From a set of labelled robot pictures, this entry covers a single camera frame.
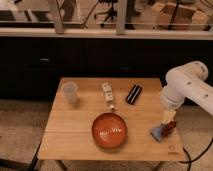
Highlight black cable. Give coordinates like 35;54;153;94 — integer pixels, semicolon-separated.
180;137;213;164

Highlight black rectangular case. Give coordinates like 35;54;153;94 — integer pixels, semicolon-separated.
125;84;142;105

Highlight cardboard boxes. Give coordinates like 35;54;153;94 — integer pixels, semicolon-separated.
151;2;210;31

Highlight blue sponge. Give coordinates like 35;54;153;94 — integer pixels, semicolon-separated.
151;124;164;142

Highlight clear plastic cup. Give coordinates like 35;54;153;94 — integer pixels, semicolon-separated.
61;82;78;104

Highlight dark cabinet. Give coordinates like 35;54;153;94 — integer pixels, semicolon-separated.
0;37;213;99

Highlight orange round bowl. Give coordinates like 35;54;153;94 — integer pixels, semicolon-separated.
91;113;127;148

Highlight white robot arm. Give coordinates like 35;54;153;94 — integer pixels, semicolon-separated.
160;61;213;116

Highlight wooden table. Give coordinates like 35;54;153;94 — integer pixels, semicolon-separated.
38;77;184;161

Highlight black office chair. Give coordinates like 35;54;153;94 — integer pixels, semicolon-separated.
94;0;118;27

